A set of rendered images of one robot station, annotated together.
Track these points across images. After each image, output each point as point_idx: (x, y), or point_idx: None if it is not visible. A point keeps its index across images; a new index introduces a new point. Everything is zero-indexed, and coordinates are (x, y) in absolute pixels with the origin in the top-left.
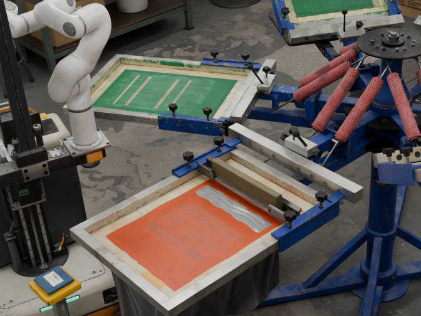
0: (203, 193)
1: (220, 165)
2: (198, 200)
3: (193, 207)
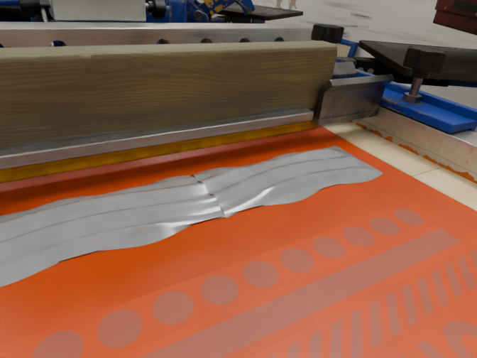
0: (10, 255)
1: (1, 60)
2: (44, 299)
3: (109, 342)
